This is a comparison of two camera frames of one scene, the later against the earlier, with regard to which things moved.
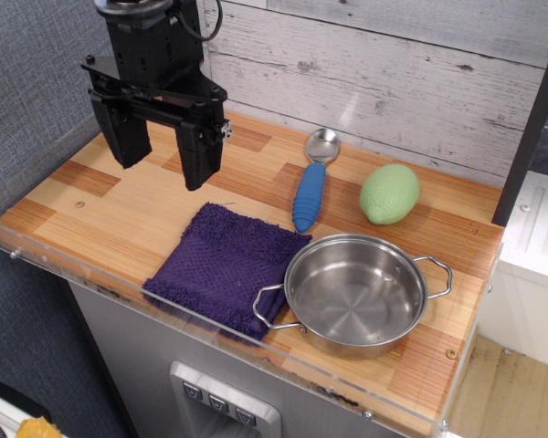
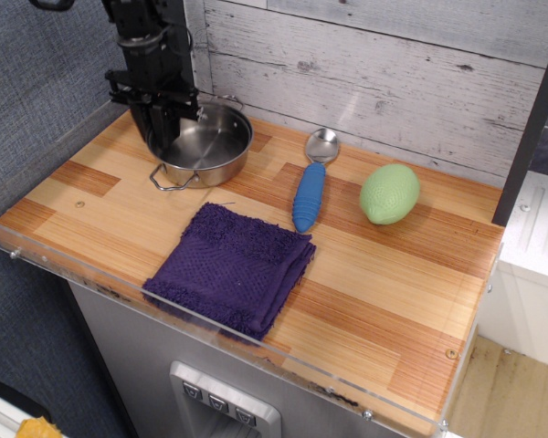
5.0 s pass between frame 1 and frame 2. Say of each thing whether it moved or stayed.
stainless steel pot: moved
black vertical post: stayed
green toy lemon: stayed
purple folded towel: stayed
